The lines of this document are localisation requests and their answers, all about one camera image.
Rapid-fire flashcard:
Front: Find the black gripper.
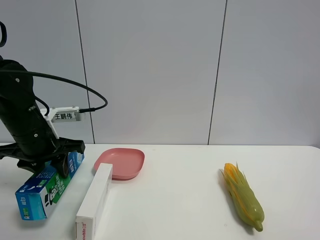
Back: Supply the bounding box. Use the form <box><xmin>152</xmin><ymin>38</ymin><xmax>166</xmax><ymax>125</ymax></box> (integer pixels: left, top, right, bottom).
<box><xmin>0</xmin><ymin>136</ymin><xmax>85</xmax><ymax>179</ymax></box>

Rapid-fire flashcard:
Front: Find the blue toothpaste box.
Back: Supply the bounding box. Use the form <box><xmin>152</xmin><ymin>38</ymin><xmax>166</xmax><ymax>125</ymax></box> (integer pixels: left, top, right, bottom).
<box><xmin>15</xmin><ymin>152</ymin><xmax>85</xmax><ymax>221</ymax></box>

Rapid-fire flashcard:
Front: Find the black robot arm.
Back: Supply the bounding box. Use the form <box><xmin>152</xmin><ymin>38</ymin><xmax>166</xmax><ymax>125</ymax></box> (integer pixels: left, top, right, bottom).
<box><xmin>0</xmin><ymin>59</ymin><xmax>85</xmax><ymax>179</ymax></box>

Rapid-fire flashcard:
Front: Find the white toothpaste box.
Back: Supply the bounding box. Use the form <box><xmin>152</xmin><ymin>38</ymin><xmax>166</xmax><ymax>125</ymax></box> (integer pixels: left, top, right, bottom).
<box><xmin>75</xmin><ymin>163</ymin><xmax>113</xmax><ymax>240</ymax></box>

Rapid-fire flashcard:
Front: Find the pink square plate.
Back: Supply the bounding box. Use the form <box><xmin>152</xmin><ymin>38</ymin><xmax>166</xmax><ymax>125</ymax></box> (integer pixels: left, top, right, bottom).
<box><xmin>93</xmin><ymin>148</ymin><xmax>145</xmax><ymax>181</ymax></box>

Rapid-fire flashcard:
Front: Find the toy corn cob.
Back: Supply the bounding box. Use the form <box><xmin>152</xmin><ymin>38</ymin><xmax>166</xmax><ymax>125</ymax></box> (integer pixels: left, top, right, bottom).
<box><xmin>220</xmin><ymin>163</ymin><xmax>265</xmax><ymax>232</ymax></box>

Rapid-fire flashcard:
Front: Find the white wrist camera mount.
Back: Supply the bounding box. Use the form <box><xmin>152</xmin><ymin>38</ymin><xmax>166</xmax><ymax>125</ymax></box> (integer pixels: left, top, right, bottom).
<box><xmin>40</xmin><ymin>106</ymin><xmax>83</xmax><ymax>139</ymax></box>

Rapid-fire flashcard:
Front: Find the black camera cable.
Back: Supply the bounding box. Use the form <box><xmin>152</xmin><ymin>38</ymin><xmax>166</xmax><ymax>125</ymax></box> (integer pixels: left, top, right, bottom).
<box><xmin>0</xmin><ymin>21</ymin><xmax>109</xmax><ymax>113</ymax></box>

